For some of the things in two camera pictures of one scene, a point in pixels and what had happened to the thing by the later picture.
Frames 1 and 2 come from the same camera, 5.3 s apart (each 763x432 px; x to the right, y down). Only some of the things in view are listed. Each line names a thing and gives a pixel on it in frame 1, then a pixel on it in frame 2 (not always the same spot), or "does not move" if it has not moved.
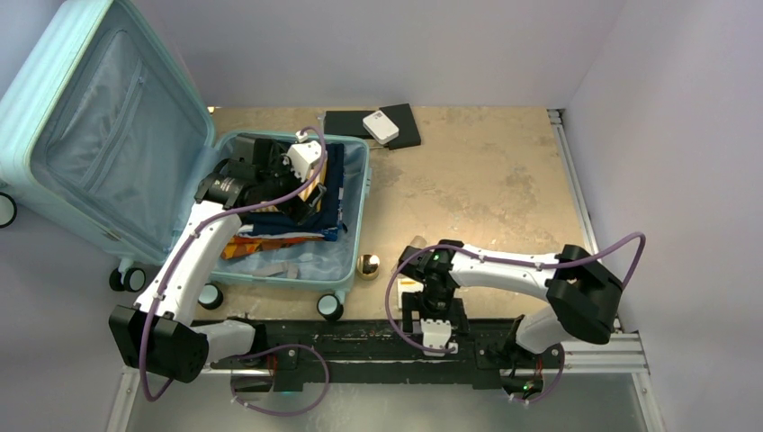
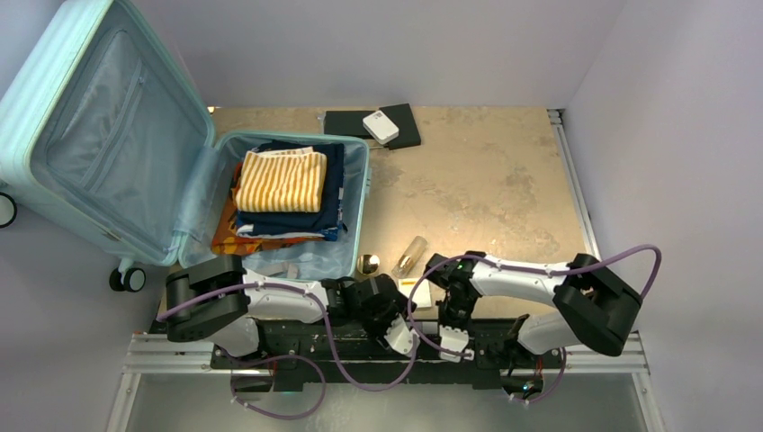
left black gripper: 298,209 to 400,305
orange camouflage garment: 244,246 does not move
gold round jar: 367,266 does not move
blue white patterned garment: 331,234 does not move
